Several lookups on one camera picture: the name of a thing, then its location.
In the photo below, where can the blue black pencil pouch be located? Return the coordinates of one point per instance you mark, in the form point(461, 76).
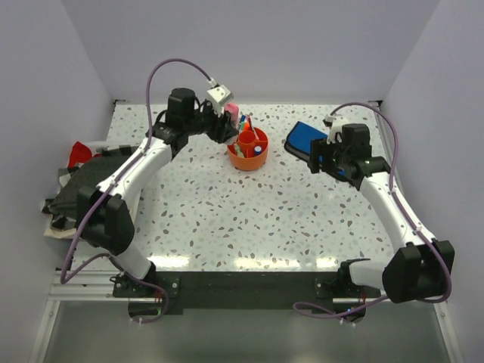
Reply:
point(298, 143)

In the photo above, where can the green correction tape pen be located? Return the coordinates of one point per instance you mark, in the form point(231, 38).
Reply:
point(238, 150)

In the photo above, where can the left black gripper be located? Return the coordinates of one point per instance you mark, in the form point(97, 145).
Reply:
point(223, 130)

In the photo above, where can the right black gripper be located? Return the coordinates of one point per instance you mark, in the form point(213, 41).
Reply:
point(321, 147)

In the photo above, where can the dark red gel pen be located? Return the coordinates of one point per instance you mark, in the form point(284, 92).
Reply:
point(252, 128)

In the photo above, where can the pile of folded cloths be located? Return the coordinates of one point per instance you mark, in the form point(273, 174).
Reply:
point(89, 164)

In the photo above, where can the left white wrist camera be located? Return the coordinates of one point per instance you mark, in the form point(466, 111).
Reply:
point(219, 96)

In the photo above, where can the blue grey glue stick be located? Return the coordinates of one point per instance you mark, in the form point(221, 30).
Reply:
point(257, 150)

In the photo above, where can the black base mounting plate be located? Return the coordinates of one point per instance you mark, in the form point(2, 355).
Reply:
point(238, 290)

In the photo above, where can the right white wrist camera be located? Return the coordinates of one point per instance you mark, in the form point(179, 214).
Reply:
point(335, 123)

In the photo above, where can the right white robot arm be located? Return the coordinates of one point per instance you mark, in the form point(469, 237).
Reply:
point(421, 265)

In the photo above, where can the aluminium frame rail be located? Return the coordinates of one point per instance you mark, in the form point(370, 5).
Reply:
point(85, 286)

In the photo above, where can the pink capped glitter tube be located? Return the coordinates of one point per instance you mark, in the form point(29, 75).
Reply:
point(233, 109)

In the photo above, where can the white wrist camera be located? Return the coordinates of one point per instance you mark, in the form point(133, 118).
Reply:
point(335, 123)
point(219, 96)

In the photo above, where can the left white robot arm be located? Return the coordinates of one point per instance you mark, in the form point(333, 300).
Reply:
point(103, 214)

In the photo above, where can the orange round organizer container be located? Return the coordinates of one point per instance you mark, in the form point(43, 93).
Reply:
point(247, 141)

